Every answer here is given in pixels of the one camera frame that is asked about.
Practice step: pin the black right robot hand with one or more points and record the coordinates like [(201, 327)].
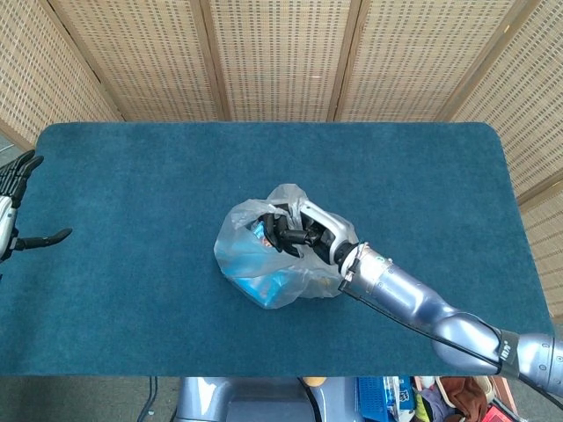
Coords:
[(325, 233)]

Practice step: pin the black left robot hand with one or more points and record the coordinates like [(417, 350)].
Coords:
[(9, 215)]

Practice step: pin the clear plastic carrier bag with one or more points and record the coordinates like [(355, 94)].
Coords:
[(246, 259)]

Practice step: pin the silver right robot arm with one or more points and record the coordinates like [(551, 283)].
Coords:
[(418, 303)]

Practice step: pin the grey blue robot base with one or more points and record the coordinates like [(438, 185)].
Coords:
[(246, 400)]

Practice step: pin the long blue toothpaste box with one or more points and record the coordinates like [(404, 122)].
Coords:
[(259, 229)]

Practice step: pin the blue cardboard box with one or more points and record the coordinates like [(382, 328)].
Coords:
[(264, 288)]

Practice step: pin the teal blue table cloth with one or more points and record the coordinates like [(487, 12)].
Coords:
[(132, 264)]

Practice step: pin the orange round knob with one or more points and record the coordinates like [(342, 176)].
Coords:
[(315, 381)]

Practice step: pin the blue plastic basket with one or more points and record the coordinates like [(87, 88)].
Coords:
[(374, 397)]

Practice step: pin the woven bamboo folding screen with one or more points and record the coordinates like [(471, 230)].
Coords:
[(281, 57)]

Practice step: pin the brown cloth bundle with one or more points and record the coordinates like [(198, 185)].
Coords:
[(464, 395)]

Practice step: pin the red flat item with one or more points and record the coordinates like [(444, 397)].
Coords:
[(497, 413)]

